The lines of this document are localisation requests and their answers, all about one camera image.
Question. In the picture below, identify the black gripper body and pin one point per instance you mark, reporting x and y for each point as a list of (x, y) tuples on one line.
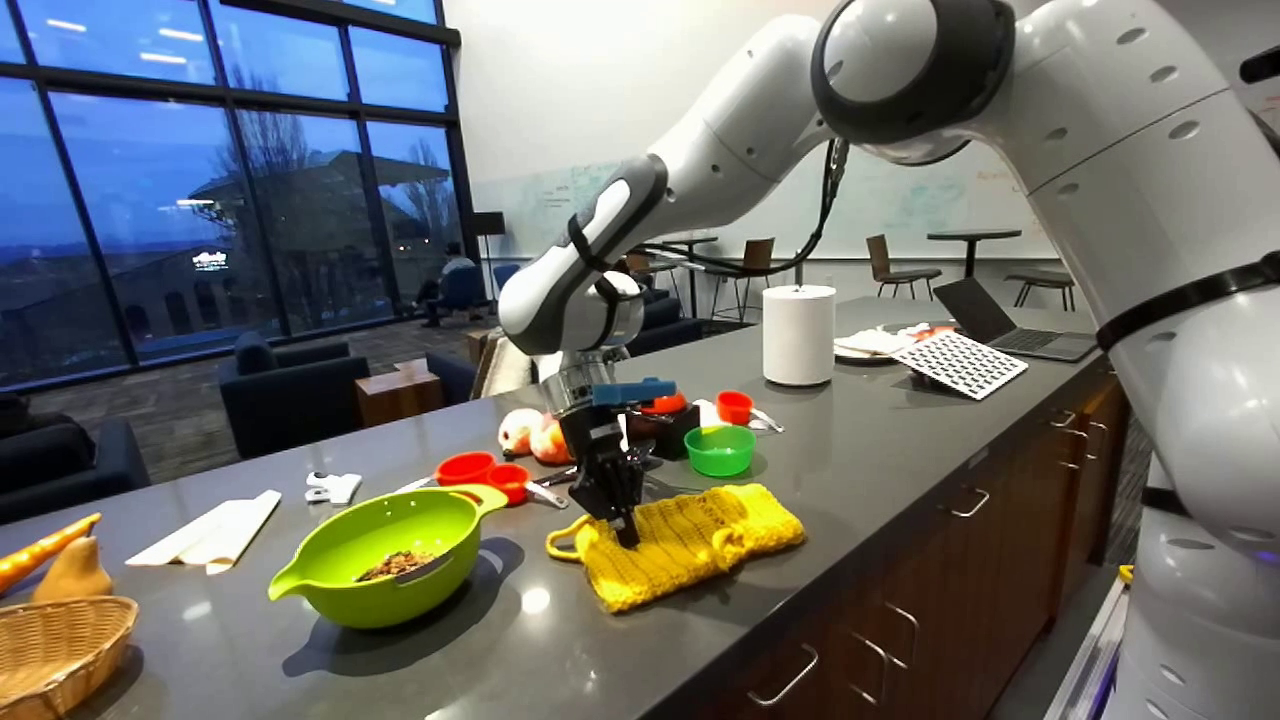
[(601, 458)]

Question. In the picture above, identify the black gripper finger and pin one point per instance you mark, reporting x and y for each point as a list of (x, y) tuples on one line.
[(635, 497), (624, 534)]

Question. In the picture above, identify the yellow knitted cloth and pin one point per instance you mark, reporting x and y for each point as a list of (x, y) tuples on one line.
[(683, 540)]

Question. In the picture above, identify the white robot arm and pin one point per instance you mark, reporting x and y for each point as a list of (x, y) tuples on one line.
[(1145, 175)]

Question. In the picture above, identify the black box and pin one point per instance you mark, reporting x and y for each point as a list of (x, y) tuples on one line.
[(667, 435)]

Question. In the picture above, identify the orange ball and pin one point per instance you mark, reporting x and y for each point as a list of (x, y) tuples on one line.
[(667, 407)]

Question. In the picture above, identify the plush toy white orange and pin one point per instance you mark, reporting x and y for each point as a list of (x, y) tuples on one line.
[(534, 435)]

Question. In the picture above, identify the small green bowl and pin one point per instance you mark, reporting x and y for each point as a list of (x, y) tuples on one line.
[(720, 452)]

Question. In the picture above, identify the red measuring cup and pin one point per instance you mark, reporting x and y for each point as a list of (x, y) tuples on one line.
[(495, 473), (733, 407)]

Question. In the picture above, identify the lime green mixing bowl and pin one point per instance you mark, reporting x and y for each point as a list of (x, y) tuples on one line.
[(395, 559)]

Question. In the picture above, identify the white paper towel roll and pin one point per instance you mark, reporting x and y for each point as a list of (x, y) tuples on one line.
[(798, 333)]

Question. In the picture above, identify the white keyboard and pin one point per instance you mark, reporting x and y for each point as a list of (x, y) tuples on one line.
[(967, 364)]

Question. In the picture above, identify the grey laptop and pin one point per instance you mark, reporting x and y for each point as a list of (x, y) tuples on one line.
[(985, 321)]

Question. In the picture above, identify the folded white paper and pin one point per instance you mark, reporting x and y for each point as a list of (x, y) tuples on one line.
[(215, 540)]

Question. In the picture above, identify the wicker basket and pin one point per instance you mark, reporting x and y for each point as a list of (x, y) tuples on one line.
[(61, 652)]

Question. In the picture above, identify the wooden cabinet with handles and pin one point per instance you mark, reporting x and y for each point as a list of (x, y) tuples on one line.
[(940, 609)]

